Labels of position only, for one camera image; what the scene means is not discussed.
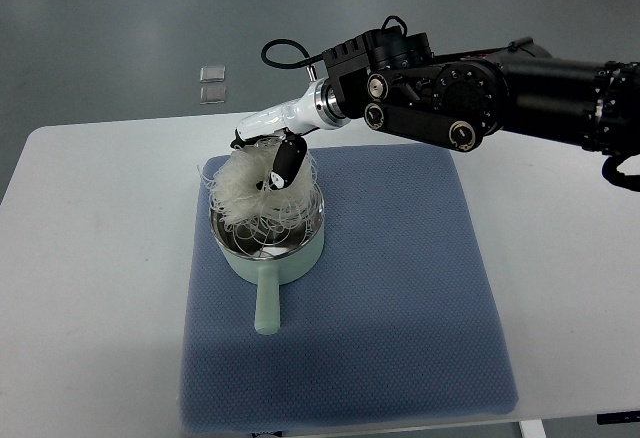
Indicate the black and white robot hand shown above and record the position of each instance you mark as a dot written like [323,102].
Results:
[280,128]

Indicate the white vermicelli noodle bundle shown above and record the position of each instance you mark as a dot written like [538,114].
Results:
[263,198]

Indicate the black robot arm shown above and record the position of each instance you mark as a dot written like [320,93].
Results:
[394,82]

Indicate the mint green steel pot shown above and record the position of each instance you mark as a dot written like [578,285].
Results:
[269,274]

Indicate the upper grey floor plate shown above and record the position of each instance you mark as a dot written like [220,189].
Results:
[212,73]

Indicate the blue textured table mat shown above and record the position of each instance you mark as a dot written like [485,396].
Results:
[395,321]

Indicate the white table leg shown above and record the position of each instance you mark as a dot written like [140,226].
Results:
[532,429]

